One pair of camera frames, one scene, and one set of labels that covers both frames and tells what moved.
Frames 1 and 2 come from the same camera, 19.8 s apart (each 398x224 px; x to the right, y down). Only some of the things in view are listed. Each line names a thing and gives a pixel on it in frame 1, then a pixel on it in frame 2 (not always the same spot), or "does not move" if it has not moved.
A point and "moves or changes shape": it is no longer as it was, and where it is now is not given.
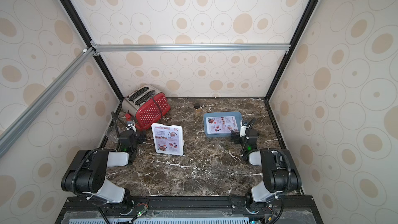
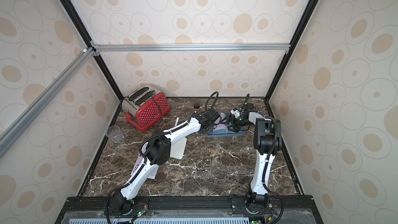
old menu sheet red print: [168, 139] -> [153, 173]
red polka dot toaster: [145, 106] does not move
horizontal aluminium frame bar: [189, 47] does not move
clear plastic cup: [111, 133] does not move
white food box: [168, 139] moves or changes shape
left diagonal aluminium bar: [8, 137] does not move
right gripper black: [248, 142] -> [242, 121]
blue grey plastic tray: [220, 124] does not move
